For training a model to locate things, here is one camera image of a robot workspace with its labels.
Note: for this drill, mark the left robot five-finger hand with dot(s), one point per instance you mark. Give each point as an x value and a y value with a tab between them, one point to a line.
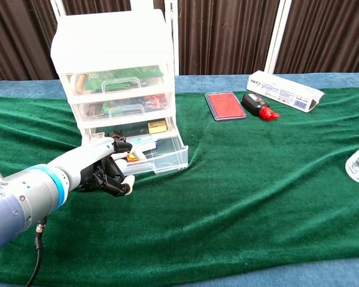
86	161

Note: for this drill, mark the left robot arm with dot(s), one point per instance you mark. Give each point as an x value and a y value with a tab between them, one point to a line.
21	203

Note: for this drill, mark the white drawer organizer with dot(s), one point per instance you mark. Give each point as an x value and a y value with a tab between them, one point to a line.
110	39

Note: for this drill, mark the orange and yellow plastic piece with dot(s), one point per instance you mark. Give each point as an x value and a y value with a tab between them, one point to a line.
132	158

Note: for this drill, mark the white tube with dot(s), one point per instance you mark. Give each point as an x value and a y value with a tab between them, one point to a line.
143	140

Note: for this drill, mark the wooden cylinder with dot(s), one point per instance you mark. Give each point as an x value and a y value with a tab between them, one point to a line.
81	83

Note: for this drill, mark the small yellow box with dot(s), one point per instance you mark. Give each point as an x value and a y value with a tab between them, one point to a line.
157	126

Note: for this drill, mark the red snack packet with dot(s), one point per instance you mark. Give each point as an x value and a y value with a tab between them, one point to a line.
155	101

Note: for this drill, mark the green velvet cloth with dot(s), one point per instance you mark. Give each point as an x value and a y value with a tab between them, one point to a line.
227	194

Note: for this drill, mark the black stamp with red cap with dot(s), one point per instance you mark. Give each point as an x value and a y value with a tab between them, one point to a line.
254	103

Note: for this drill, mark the dark folding screen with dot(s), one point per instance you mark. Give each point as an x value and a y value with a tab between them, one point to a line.
224	36

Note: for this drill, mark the long white carton box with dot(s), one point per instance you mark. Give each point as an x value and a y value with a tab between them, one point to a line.
281	89

